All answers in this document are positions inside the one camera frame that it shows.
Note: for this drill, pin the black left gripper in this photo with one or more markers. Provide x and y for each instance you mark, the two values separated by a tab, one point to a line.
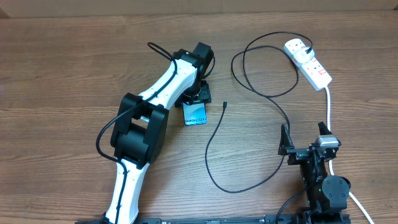
203	96

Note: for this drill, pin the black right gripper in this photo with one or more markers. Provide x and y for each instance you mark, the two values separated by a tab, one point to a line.
297	154

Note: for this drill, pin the blue Galaxy smartphone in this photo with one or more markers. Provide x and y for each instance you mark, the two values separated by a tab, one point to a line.
194	114

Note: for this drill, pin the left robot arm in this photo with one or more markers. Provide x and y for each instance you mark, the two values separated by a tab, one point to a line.
140	126

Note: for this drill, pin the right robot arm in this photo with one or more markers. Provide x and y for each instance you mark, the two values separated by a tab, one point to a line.
326	194

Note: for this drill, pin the white charger adapter plug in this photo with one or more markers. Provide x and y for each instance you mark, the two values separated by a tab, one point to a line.
303	55

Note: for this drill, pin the white power strip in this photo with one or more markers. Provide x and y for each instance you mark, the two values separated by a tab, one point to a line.
312	70

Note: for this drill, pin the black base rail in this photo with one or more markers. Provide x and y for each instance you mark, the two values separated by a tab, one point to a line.
267	219

